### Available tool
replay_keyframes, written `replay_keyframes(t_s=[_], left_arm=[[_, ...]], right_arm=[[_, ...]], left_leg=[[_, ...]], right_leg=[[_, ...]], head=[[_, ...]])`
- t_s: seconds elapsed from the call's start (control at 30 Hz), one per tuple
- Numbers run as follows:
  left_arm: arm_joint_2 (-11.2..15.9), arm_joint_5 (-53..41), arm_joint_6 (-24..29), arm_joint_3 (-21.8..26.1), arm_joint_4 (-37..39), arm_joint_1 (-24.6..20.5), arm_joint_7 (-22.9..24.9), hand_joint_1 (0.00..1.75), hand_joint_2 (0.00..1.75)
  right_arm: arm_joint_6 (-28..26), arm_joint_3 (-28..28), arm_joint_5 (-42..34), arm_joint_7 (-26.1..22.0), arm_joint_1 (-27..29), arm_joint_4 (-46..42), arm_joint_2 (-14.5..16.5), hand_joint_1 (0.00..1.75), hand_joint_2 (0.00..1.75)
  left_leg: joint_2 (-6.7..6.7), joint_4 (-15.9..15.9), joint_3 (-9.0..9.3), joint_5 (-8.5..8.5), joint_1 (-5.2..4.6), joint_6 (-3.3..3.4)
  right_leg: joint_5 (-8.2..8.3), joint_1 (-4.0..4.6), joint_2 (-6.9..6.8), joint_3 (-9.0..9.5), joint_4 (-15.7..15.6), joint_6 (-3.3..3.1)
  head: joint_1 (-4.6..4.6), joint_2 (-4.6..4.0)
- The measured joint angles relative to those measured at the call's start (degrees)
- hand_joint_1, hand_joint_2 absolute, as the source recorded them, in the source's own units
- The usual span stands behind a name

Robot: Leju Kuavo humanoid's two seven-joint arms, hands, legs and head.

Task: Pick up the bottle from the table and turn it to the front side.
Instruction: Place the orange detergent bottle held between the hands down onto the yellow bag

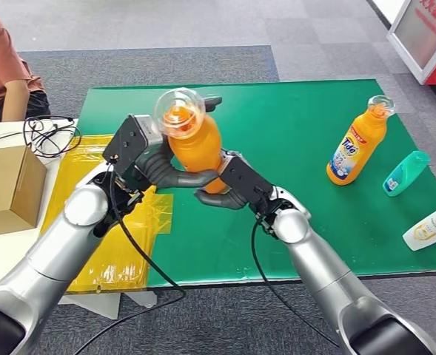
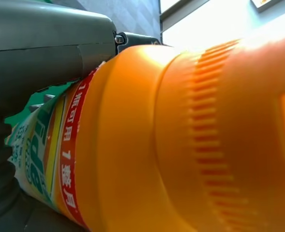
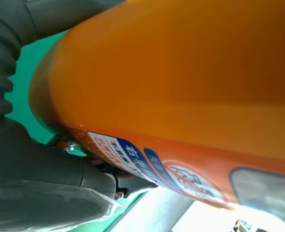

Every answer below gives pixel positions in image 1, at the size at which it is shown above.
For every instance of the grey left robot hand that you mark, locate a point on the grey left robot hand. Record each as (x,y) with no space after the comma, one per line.
(166,171)

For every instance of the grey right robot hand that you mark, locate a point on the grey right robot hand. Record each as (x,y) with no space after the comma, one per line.
(217,199)

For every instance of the orange bottle with clear cap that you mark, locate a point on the orange bottle with clear cap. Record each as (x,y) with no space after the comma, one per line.
(197,144)

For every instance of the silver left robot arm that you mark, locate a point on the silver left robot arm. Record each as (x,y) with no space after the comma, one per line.
(55,259)

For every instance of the person's forearm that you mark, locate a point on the person's forearm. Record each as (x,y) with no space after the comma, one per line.
(15,100)

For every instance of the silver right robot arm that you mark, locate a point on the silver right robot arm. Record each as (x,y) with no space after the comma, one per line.
(332,279)

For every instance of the orange Tide detergent bottle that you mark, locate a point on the orange Tide detergent bottle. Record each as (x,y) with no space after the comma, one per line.
(354,146)

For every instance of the teal plastic bottle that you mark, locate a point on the teal plastic bottle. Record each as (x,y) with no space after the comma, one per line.
(404,172)

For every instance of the white shampoo bottle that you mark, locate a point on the white shampoo bottle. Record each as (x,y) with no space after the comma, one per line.
(428,228)

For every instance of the green table mat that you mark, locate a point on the green table mat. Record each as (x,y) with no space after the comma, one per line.
(295,112)

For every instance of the white table foot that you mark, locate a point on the white table foot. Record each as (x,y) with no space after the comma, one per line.
(106,304)

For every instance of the brown cardboard box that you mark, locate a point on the brown cardboard box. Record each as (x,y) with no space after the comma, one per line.
(6,186)

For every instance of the person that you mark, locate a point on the person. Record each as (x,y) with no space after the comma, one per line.
(3,61)

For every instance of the white and red cabinet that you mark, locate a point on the white and red cabinet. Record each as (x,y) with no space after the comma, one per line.
(425,39)

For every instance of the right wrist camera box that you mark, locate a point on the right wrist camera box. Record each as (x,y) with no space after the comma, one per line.
(247,182)

